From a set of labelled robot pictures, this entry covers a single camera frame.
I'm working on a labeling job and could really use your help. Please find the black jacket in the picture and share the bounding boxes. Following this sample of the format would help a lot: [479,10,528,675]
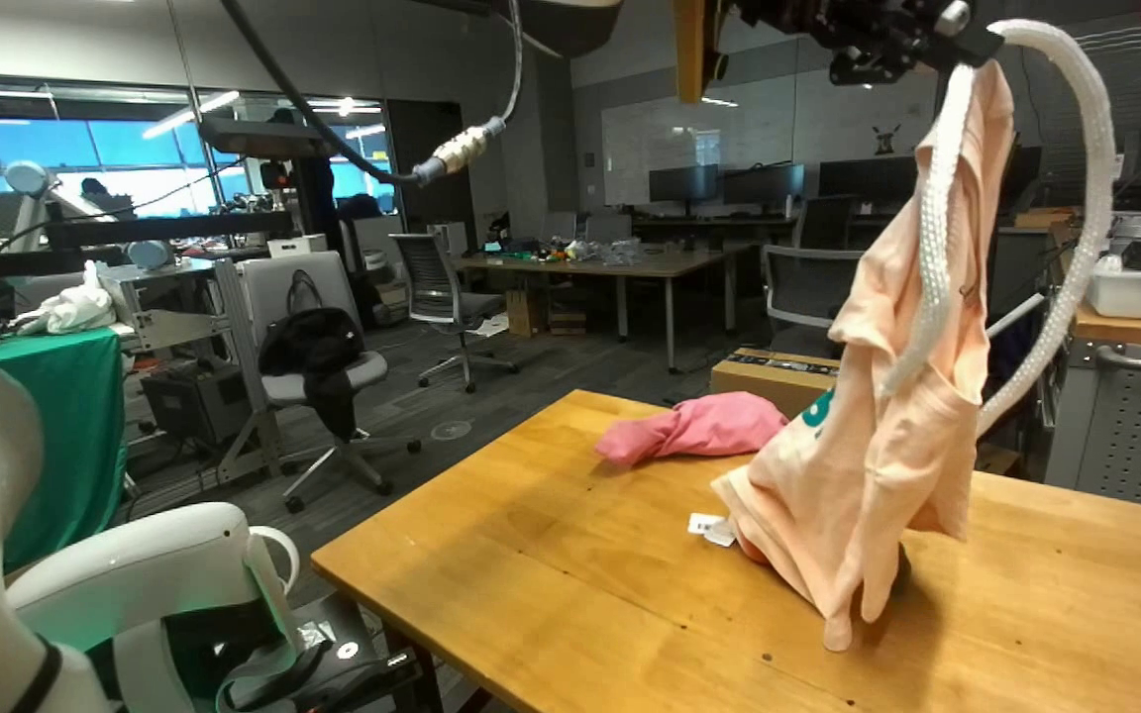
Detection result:
[256,303,368,442]

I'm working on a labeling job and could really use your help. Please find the long wooden desk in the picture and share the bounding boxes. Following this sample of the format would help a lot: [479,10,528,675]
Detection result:
[453,237,764,377]

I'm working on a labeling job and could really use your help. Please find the black mesh office chair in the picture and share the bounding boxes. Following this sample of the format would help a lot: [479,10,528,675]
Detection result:
[756,241,869,355]

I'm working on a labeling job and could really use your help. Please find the pale peach shirt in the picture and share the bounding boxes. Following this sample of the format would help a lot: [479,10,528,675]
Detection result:
[712,55,1023,653]

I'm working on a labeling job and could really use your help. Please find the yellow post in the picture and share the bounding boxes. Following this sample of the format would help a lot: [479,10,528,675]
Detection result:
[671,0,712,107]

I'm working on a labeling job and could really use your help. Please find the green table cloth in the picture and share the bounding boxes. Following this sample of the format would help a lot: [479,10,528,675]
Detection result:
[0,323,136,573]

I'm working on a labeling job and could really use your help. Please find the grey office chair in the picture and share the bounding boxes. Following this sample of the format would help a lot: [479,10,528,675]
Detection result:
[388,231,484,397]

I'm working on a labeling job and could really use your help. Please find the wooden-top metal cart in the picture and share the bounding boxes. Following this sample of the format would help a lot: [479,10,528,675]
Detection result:
[1040,307,1141,515]

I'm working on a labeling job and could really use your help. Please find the large cardboard box black strap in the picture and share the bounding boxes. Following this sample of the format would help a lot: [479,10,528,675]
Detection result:
[704,346,846,422]

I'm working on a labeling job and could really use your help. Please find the black computer monitor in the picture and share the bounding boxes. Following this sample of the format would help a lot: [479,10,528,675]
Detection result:
[723,157,813,208]
[644,157,734,215]

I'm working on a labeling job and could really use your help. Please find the hot pink cloth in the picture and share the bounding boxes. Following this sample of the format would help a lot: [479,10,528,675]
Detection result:
[595,389,791,476]

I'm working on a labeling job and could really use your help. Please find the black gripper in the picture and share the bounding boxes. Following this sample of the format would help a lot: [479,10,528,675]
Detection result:
[741,0,1005,90]

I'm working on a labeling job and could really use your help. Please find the white braided rope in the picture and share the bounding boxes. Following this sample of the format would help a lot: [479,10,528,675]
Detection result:
[877,16,1124,442]

